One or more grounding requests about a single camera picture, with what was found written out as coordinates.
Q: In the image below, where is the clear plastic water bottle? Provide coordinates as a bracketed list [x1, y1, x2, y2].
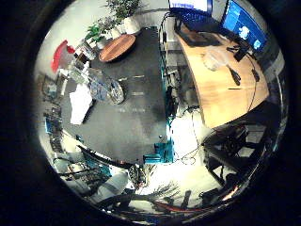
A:
[70, 60, 125, 105]

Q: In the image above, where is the white checked cloth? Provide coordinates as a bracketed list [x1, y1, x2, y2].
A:
[69, 84, 94, 126]

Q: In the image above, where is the wooden desk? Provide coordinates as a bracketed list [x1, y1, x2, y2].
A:
[175, 26, 271, 129]

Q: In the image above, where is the oval wooden plate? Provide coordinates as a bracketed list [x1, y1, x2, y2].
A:
[98, 33, 137, 63]

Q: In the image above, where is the clear plastic bag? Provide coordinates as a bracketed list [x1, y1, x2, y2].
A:
[202, 49, 233, 73]

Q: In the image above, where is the small white plant pot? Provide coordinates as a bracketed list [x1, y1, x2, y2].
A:
[109, 26, 122, 40]

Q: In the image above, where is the black keyboard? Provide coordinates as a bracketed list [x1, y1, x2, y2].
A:
[178, 24, 222, 47]

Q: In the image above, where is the large white plant pot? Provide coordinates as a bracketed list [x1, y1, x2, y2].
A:
[122, 16, 141, 36]

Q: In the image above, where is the black remote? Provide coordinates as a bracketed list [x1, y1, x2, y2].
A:
[228, 65, 243, 87]

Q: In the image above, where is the small green plant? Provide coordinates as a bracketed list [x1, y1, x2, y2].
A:
[85, 23, 106, 43]

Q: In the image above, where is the red plastic object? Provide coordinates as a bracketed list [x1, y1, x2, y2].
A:
[51, 40, 76, 73]

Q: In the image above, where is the tall green plant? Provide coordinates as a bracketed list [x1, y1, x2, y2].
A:
[104, 0, 142, 21]

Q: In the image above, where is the computer monitor with white window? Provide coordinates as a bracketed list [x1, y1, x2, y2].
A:
[168, 0, 214, 14]

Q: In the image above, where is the teal aluminium table frame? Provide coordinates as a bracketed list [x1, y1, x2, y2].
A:
[143, 27, 175, 164]

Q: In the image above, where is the red cable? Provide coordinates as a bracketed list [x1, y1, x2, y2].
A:
[153, 201, 217, 214]

